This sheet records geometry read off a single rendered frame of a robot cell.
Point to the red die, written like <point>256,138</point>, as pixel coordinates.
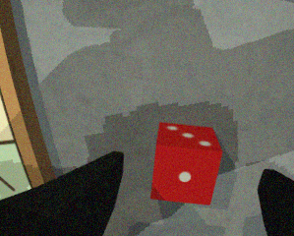
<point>186,163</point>

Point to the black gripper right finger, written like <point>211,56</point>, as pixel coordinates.
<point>276,193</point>

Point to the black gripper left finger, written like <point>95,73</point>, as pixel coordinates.
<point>79,203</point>

